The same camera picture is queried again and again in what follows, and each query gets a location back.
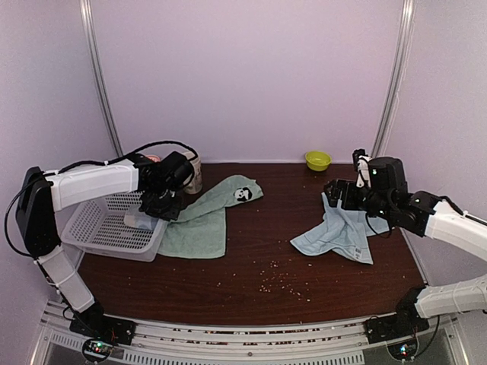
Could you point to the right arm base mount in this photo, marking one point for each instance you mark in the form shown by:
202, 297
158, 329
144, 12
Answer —
399, 331

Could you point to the front aluminium rail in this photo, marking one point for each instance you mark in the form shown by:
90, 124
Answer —
337, 342

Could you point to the rolled towel in basket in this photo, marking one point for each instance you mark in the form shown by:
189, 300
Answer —
139, 220

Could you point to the beige ceramic mug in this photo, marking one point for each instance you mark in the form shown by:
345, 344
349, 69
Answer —
194, 185

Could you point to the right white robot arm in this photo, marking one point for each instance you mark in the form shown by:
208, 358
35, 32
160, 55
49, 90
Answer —
381, 190

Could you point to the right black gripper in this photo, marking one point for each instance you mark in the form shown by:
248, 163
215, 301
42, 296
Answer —
348, 200

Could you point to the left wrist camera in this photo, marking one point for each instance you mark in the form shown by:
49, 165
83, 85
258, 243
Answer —
176, 171

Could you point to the right aluminium frame post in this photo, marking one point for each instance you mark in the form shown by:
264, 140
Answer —
397, 73

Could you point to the red patterned bowl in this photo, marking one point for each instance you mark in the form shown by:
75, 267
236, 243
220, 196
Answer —
154, 158

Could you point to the lime green bowl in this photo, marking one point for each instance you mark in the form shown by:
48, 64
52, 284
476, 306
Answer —
317, 161

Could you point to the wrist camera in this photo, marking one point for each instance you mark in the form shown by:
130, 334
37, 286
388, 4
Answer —
360, 161
176, 171

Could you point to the white plastic basket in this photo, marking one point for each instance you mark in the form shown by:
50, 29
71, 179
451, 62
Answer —
98, 227

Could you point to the aluminium frame post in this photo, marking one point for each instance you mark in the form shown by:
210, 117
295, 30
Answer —
397, 73
100, 85

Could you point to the light blue towel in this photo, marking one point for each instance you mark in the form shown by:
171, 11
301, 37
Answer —
342, 232

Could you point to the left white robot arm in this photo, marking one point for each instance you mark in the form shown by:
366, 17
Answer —
48, 200

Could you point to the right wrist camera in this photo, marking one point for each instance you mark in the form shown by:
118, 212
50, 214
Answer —
360, 161

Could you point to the left aluminium frame post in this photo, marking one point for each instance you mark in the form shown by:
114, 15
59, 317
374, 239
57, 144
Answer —
100, 85

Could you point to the green panda towel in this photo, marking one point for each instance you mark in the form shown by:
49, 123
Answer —
200, 231

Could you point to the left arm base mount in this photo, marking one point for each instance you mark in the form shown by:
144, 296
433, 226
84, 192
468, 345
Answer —
103, 332

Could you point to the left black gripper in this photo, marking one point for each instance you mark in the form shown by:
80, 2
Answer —
172, 214

